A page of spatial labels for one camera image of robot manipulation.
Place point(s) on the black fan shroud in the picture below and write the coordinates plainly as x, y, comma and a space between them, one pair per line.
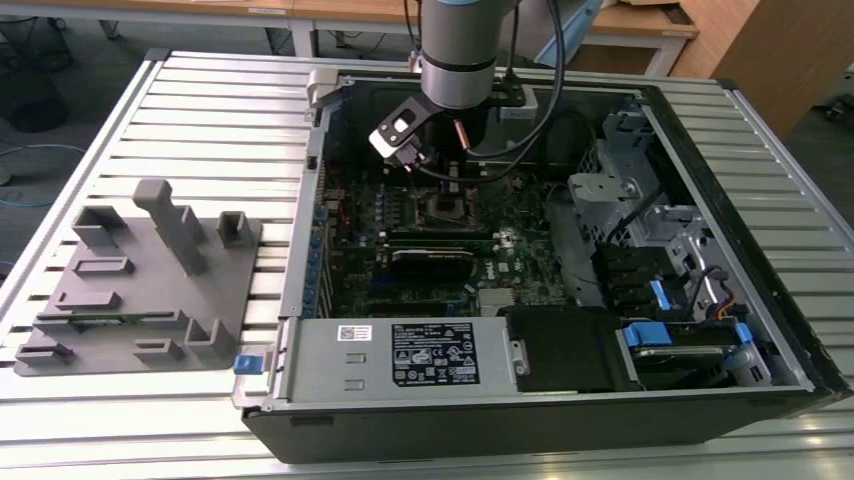
567, 350

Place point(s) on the silver power supply unit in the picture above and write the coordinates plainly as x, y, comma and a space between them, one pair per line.
320, 360

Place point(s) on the silver chipset heatsink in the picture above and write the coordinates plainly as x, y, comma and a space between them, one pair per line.
496, 297

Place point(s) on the hard disk in blue carrier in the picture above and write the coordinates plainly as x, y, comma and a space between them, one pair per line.
646, 335

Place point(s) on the blue plastic pull tab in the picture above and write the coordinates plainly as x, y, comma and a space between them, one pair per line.
660, 297

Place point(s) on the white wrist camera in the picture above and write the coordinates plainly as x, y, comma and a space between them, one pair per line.
394, 135

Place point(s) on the black graphics card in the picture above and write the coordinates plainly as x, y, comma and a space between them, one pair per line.
434, 267

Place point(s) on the grey parts rack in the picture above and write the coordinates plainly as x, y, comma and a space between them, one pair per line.
133, 300

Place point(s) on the black PC case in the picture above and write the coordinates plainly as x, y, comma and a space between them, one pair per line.
467, 430

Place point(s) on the black plastic drive bracket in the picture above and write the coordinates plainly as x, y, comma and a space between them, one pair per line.
620, 270

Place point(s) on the green RAM stick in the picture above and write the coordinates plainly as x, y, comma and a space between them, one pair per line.
100, 320

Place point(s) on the CPU socket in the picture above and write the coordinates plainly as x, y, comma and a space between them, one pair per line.
447, 207

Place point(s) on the wooden desk white frame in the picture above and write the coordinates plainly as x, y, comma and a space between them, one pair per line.
634, 25
167, 4

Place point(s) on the office chair wheel base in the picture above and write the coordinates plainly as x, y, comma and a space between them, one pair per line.
839, 109

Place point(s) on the silver metal drive cage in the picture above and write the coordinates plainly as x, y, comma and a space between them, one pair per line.
600, 187

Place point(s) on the green motherboard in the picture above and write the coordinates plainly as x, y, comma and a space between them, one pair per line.
527, 250

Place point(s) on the blue case latch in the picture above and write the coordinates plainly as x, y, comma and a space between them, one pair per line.
248, 365

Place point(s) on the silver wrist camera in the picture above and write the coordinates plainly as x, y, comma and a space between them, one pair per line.
516, 107

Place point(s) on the wooden cabinet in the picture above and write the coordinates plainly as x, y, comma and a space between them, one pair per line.
787, 50

